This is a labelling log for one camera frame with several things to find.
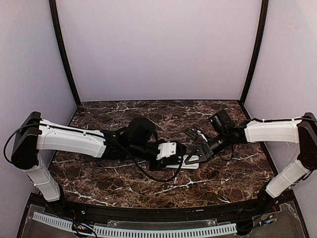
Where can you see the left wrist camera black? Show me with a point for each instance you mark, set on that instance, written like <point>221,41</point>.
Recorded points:
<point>141,129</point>

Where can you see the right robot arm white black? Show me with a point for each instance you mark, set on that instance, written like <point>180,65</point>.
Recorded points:
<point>301,131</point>

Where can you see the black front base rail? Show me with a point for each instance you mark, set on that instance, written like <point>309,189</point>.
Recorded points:
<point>234,212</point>

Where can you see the white slotted cable duct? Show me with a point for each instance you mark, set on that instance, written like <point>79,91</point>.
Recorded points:
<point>119,229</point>

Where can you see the right black frame post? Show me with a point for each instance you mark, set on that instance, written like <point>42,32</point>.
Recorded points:
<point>256,51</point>

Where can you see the white remote control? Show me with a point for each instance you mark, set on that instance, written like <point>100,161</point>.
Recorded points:
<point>174,165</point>

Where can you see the left black frame post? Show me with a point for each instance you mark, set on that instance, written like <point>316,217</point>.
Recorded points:
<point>62,51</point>

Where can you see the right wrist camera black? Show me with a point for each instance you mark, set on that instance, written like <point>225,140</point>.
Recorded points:
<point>221,122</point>

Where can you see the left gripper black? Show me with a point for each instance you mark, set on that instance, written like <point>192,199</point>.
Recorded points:
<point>179,153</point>

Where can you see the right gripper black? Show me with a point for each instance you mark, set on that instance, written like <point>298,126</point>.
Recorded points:
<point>205,150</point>

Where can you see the black frame post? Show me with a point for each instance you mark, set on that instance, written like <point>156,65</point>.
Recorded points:
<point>256,51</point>
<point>62,51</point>

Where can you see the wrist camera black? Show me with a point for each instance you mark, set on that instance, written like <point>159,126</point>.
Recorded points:
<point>221,122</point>
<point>141,129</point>

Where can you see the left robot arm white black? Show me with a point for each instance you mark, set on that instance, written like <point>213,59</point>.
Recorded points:
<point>38,134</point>

